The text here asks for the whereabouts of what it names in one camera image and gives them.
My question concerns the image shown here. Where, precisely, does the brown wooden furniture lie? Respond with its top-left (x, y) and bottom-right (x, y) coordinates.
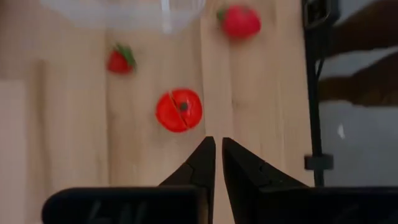
top-left (318, 12), bottom-right (398, 107)

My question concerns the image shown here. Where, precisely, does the black upright frame post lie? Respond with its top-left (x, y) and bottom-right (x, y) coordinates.
top-left (300, 0), bottom-right (340, 188)

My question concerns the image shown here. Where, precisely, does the clear plastic tupperware container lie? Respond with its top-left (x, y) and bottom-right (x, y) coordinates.
top-left (39, 0), bottom-right (206, 34)

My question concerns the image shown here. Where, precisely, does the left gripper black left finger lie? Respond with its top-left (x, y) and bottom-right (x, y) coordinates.
top-left (159, 136), bottom-right (216, 224)

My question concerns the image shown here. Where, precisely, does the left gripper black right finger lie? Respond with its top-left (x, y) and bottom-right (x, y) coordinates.
top-left (221, 137), bottom-right (310, 224)

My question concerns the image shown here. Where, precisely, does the red toy strawberry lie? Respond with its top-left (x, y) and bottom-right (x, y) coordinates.
top-left (106, 43), bottom-right (137, 76)

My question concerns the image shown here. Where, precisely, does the red toy tomato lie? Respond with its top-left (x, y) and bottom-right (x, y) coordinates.
top-left (155, 88), bottom-right (203, 134)

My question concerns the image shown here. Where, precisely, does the red toy fruit green leaf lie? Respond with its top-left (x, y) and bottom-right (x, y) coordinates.
top-left (216, 4), bottom-right (262, 40)

